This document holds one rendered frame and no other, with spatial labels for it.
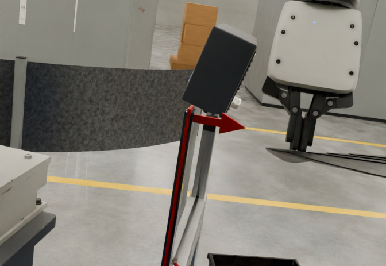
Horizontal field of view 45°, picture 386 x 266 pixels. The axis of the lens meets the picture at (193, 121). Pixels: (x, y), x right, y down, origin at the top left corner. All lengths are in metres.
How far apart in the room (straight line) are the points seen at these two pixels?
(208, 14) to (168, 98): 6.13
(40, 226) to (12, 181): 0.11
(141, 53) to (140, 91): 2.41
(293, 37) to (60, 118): 1.68
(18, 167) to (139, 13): 3.93
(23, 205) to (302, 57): 0.47
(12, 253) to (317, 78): 0.47
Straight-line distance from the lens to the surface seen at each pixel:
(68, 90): 2.11
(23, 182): 0.74
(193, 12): 8.41
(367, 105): 7.13
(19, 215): 0.76
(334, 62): 0.55
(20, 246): 0.73
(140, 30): 4.62
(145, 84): 2.26
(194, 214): 1.02
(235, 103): 1.12
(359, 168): 0.48
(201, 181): 1.10
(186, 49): 8.47
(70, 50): 6.46
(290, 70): 0.54
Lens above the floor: 1.31
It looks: 15 degrees down
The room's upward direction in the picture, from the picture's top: 9 degrees clockwise
